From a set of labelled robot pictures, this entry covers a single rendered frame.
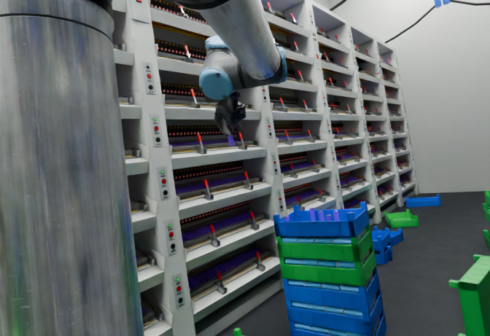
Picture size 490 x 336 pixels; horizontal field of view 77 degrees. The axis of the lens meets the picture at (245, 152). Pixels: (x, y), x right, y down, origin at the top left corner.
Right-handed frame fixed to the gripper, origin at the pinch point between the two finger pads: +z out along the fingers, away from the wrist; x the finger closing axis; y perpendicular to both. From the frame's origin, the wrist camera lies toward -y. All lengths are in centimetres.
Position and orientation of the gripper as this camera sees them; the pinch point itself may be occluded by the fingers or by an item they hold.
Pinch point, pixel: (227, 131)
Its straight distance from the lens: 116.8
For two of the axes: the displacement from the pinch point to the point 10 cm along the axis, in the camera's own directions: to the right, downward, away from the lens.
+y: 6.4, 5.1, -5.8
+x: 7.7, -4.8, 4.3
